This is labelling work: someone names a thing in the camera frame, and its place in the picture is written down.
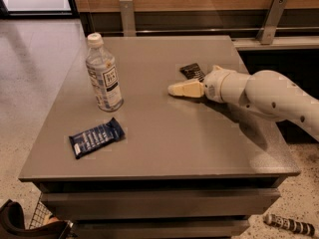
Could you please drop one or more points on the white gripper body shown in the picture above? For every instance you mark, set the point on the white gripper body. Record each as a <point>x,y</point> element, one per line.
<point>213,85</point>

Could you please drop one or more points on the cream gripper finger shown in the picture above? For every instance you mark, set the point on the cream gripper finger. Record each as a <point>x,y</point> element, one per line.
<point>190,88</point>

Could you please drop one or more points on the black chocolate rxbar wrapper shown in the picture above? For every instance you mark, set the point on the black chocolate rxbar wrapper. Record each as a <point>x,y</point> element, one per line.
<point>192,71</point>

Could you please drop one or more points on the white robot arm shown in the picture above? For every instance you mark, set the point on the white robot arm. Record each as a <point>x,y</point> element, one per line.
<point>267,94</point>

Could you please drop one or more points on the blue rxbar wrapper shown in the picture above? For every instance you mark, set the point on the blue rxbar wrapper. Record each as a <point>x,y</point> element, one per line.
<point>92,139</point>

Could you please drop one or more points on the grey drawer cabinet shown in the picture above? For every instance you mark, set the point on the grey drawer cabinet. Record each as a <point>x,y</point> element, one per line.
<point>185,169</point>

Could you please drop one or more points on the clear plastic water bottle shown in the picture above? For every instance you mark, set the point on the clear plastic water bottle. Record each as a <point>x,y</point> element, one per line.
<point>102,70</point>

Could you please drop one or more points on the black white patterned stick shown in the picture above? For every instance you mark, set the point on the black white patterned stick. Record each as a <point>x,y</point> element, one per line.
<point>291,225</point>

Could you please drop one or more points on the right metal bracket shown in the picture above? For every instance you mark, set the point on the right metal bracket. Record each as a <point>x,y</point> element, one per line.
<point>267,32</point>

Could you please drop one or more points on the metal bracket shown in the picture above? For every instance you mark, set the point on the metal bracket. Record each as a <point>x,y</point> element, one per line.
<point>267,32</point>
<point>128,18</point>

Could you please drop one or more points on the left metal bracket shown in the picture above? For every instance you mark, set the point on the left metal bracket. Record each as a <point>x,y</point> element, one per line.
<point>128,18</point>

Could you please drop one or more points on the wire mesh basket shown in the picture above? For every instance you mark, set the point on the wire mesh basket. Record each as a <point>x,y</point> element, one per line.
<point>40,215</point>

